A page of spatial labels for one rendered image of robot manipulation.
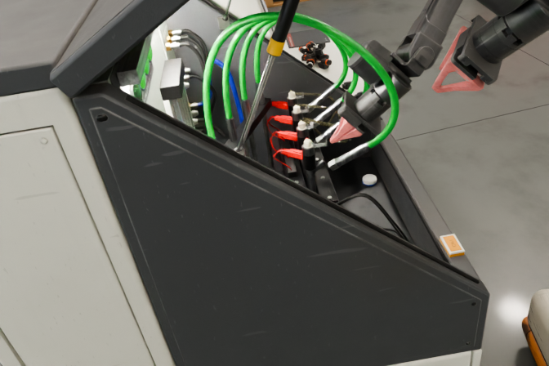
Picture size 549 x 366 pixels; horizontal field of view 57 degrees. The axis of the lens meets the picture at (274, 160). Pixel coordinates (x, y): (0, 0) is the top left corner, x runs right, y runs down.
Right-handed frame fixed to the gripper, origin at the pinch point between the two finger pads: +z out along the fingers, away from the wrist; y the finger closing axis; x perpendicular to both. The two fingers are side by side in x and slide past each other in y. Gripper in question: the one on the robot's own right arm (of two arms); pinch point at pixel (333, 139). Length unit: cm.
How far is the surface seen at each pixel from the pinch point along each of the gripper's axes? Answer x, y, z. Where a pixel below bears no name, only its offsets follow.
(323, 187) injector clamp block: 0.2, -7.2, 11.3
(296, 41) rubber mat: -92, 5, 22
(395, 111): 12.0, 0.7, -17.7
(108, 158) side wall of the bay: 43, 35, 2
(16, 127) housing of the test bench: 46, 46, 4
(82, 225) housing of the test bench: 45, 33, 13
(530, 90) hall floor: -232, -156, -7
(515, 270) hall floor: -69, -126, 28
